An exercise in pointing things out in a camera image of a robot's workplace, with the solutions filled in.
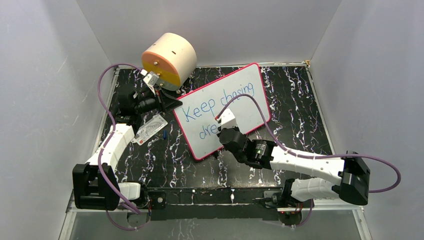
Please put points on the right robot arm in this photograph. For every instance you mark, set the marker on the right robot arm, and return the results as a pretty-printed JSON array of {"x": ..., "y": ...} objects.
[{"x": 346, "y": 178}]

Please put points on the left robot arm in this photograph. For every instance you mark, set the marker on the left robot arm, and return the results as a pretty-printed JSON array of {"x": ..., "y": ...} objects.
[{"x": 95, "y": 185}]

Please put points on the round pastel drawer cabinet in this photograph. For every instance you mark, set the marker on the round pastel drawer cabinet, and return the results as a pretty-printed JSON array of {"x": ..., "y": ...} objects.
[{"x": 172, "y": 58}]

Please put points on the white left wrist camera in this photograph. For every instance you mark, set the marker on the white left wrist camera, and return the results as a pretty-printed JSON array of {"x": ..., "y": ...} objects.
[{"x": 148, "y": 82}]

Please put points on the clear plastic marker package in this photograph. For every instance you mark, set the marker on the clear plastic marker package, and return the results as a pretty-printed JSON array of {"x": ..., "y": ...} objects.
[{"x": 149, "y": 129}]

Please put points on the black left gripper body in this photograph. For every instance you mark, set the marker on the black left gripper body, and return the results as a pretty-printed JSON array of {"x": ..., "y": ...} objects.
[{"x": 158, "y": 104}]

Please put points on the pink framed whiteboard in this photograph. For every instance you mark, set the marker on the pink framed whiteboard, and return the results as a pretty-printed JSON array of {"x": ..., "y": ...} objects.
[{"x": 243, "y": 90}]

